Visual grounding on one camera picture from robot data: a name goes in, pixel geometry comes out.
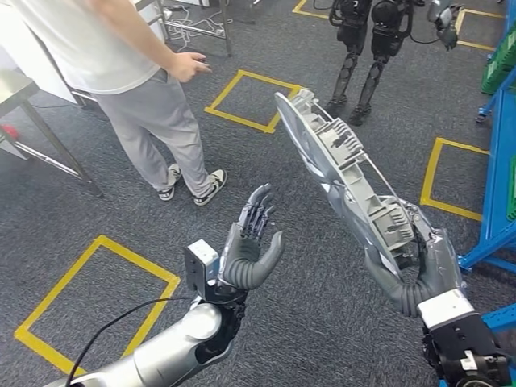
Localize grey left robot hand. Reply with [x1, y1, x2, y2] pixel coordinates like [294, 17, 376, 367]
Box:
[219, 183, 286, 291]

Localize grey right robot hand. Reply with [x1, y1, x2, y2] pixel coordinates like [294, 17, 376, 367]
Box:
[364, 200, 466, 317]

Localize grey plastic wheel hubcap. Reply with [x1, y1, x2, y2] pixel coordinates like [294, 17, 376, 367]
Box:
[275, 88, 420, 279]

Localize long blue metal shelf rack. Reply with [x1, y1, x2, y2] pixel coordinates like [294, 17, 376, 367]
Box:
[457, 88, 516, 387]

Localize black humanoid robot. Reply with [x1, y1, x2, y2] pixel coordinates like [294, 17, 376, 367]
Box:
[324, 0, 464, 127]

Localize person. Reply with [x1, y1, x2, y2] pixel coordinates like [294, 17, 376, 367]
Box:
[8, 0, 229, 208]

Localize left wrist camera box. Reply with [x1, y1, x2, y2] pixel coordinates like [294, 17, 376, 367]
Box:
[184, 239, 220, 300]

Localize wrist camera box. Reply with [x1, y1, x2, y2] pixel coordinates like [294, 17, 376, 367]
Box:
[184, 239, 220, 300]
[417, 288, 501, 369]

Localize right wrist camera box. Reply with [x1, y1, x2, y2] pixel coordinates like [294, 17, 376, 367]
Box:
[417, 288, 501, 369]

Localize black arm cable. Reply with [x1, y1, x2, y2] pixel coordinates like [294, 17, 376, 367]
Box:
[64, 297, 192, 387]

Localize metal desk frame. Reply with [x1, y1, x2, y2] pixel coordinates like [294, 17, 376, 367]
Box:
[137, 0, 234, 57]

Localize tangled floor cables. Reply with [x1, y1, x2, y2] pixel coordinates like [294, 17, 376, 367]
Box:
[165, 5, 226, 52]

